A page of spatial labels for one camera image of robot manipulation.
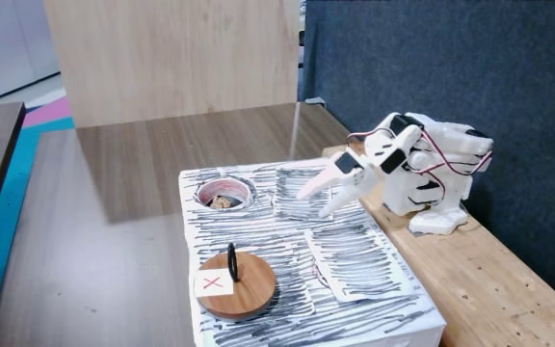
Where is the round wooden lid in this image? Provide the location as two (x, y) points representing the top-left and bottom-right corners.
(195, 251), (278, 322)

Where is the small scribbled paper sheet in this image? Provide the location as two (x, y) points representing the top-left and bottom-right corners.
(273, 166), (335, 223)

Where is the large scribbled paper sheet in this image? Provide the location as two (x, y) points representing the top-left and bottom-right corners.
(304, 225), (418, 304)

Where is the white box with black scribbles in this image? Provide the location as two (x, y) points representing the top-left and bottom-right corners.
(178, 158), (447, 347)

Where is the fabric partition panel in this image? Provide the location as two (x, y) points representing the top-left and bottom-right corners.
(299, 0), (555, 317)

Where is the white label with red cross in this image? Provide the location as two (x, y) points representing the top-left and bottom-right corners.
(193, 268), (234, 299)

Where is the long wooden beam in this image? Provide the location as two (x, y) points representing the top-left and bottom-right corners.
(323, 144), (555, 347)

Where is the light wooden panel board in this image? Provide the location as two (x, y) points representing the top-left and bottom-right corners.
(43, 0), (303, 129)

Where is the black loop handle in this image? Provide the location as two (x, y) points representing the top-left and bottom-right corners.
(226, 242), (240, 283)

